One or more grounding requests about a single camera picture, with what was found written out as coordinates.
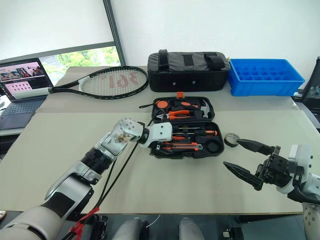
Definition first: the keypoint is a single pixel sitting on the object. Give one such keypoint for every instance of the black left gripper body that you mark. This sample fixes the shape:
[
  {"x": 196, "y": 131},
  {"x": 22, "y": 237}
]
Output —
[{"x": 155, "y": 149}]

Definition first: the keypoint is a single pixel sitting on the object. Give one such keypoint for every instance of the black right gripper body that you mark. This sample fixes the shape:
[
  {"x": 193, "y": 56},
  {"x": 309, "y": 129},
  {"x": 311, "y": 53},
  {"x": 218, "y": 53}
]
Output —
[{"x": 272, "y": 167}]

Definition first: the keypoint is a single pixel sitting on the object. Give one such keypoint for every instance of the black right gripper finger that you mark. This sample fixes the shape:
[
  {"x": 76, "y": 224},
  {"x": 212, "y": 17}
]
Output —
[
  {"x": 245, "y": 173},
  {"x": 255, "y": 146}
]

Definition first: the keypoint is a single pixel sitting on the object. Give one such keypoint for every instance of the orange black utility knife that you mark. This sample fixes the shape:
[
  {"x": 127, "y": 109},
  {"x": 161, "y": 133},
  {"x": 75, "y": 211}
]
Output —
[{"x": 185, "y": 147}]

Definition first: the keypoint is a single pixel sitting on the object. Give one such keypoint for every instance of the black plastic tool case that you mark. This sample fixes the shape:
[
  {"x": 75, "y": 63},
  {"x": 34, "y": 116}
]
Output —
[{"x": 213, "y": 147}]

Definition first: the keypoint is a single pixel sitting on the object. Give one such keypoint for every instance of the long orange black screwdriver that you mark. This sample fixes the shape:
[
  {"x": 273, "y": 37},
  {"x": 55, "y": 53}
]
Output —
[{"x": 206, "y": 133}]

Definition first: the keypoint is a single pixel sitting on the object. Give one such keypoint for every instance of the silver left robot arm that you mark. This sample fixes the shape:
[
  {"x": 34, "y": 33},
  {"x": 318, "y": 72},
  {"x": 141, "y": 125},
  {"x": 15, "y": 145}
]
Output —
[{"x": 75, "y": 180}]

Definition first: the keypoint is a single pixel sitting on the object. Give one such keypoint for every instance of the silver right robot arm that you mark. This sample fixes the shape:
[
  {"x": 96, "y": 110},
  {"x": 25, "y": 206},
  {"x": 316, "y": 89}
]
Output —
[{"x": 310, "y": 220}]

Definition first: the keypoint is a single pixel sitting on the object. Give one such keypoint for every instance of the blue plastic divided crate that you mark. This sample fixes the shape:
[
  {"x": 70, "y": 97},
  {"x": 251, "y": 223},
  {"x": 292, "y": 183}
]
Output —
[{"x": 262, "y": 86}]

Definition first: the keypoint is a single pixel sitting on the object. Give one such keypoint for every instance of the steel claw hammer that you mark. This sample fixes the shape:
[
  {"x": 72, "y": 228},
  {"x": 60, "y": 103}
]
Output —
[{"x": 206, "y": 108}]

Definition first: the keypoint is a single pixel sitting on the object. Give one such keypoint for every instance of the grey rounded shape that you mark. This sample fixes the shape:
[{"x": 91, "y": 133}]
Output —
[
  {"x": 130, "y": 230},
  {"x": 190, "y": 228}
]

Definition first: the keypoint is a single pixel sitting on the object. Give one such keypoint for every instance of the black fabric bag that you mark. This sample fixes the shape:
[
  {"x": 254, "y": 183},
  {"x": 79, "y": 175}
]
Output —
[{"x": 187, "y": 77}]

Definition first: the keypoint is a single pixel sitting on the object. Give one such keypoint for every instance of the black mesh office chair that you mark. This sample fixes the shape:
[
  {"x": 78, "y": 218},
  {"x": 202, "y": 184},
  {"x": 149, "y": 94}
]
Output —
[{"x": 313, "y": 92}]

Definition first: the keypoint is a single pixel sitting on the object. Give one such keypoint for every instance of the black white tennis racket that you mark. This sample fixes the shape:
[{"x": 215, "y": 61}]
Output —
[{"x": 65, "y": 89}]

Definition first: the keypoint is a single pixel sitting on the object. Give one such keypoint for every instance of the red tape wrap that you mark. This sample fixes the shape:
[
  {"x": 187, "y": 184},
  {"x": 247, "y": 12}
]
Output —
[{"x": 77, "y": 228}]

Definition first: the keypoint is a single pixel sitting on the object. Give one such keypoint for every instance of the grey laptop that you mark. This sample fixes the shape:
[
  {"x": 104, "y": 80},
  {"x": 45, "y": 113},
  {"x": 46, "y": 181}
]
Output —
[{"x": 17, "y": 112}]

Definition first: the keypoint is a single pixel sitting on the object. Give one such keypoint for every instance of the tan rounded object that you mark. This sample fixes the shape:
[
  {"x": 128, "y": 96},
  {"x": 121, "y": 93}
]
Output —
[{"x": 2, "y": 215}]

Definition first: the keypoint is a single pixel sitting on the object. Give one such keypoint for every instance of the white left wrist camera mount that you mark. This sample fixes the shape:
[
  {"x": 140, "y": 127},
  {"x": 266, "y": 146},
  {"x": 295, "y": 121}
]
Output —
[{"x": 160, "y": 132}]

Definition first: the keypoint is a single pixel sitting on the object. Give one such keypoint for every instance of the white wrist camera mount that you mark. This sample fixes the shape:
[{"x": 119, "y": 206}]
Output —
[
  {"x": 300, "y": 160},
  {"x": 160, "y": 132}
]

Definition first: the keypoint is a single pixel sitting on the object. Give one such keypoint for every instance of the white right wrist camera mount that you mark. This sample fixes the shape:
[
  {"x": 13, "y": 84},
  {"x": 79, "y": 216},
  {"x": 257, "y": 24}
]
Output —
[{"x": 300, "y": 160}]

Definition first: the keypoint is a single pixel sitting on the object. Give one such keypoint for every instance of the dark window frame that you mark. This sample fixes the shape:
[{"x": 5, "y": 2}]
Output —
[{"x": 113, "y": 30}]

